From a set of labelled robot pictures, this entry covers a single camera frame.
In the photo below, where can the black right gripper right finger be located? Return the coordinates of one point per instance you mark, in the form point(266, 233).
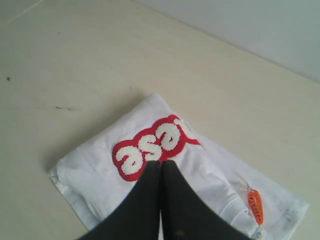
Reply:
point(184, 215)

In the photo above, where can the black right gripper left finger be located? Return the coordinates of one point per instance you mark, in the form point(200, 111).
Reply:
point(138, 215)

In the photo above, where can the white t-shirt red lettering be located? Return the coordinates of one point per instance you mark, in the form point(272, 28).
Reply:
point(99, 174)

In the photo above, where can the orange neck tag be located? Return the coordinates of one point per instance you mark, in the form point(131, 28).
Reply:
point(255, 203)

